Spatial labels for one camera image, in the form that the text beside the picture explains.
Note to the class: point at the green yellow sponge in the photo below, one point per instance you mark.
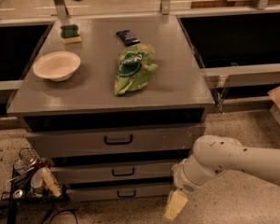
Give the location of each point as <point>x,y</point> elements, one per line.
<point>70,34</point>

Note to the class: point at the white cup in rack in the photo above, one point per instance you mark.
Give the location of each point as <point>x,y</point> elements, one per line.
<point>37,179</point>

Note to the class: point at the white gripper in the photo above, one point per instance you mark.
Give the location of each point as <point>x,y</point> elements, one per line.
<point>182,181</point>

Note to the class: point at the black wire dish rack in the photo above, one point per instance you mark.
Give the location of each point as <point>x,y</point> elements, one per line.
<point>21,191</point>

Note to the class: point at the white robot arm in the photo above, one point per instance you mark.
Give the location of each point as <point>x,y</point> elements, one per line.
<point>213,156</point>

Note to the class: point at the grey bottom drawer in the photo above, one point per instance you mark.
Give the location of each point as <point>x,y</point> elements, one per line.
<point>119,192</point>

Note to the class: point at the green chip bag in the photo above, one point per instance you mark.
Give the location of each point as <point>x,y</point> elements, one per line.
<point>135,68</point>

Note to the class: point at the grey top drawer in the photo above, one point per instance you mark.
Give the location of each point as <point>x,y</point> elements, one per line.
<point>101,142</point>

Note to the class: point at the white paper bowl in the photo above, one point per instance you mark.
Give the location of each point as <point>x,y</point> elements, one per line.
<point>57,66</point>

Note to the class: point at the grey drawer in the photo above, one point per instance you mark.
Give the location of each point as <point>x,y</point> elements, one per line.
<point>114,171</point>
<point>119,192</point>
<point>101,142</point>

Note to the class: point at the dark blue snack packet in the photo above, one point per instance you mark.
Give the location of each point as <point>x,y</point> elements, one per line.
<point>127,37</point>

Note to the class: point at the grey drawer cabinet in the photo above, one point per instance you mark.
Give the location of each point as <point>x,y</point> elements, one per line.
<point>176,95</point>

